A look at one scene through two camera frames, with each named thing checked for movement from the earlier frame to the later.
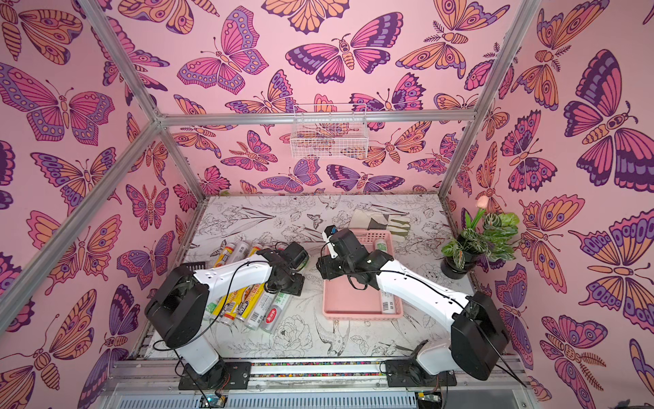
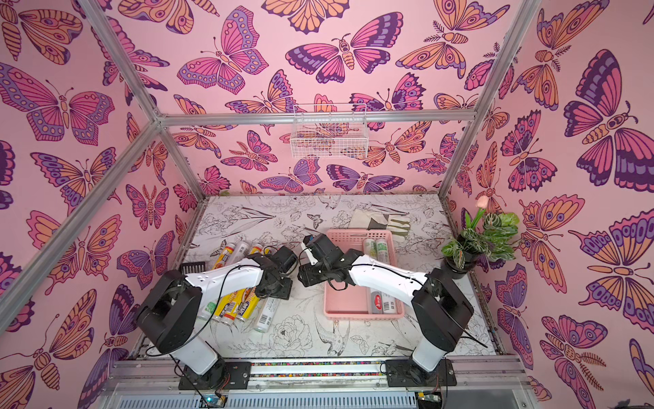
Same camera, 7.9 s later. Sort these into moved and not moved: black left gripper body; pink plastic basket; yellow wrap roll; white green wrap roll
Moved: yellow wrap roll
Not moved: pink plastic basket; white green wrap roll; black left gripper body
